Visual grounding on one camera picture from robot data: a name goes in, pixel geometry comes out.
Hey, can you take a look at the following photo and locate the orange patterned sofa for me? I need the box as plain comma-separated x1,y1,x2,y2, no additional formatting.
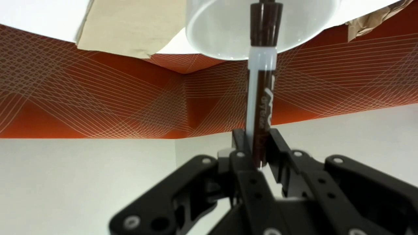
0,24,418,141

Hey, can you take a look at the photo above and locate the white printed mug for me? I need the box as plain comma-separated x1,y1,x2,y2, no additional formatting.
184,0,344,61

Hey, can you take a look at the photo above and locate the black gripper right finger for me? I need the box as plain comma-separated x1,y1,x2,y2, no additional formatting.
266,127,418,235

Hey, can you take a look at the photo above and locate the small beige paper napkin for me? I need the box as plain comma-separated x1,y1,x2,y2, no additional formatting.
76,0,191,60

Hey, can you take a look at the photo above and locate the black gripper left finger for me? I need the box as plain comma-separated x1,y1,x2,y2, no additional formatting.
108,128,281,235

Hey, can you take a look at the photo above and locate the brown dry erase marker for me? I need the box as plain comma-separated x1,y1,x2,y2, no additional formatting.
246,0,285,170

